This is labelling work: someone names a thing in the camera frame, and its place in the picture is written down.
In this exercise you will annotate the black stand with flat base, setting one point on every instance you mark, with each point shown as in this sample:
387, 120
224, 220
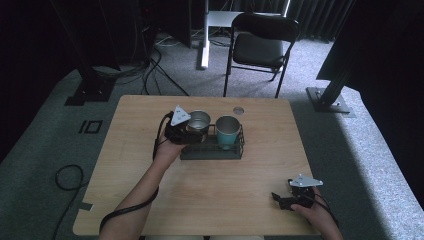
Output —
90, 76

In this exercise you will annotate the teal steel cup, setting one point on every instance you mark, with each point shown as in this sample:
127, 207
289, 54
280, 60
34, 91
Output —
227, 131

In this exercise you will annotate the black folding chair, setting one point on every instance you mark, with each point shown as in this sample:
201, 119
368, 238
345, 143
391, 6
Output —
260, 50

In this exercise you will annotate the silver steel cup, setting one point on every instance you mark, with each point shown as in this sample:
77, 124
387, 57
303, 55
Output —
199, 120

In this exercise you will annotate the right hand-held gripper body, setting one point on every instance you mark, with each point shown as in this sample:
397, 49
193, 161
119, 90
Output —
301, 191

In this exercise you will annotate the person's right hand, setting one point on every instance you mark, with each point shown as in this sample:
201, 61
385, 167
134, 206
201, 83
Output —
315, 213

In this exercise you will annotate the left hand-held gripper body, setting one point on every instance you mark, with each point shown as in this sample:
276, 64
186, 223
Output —
178, 128

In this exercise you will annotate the round silver table grommet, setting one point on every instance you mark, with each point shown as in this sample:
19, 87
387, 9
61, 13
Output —
238, 110

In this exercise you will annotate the person's left hand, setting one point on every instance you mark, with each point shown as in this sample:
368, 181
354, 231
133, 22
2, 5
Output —
168, 150

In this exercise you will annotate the black stand with bolted plate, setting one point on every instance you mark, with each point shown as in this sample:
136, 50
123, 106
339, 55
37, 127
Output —
333, 90

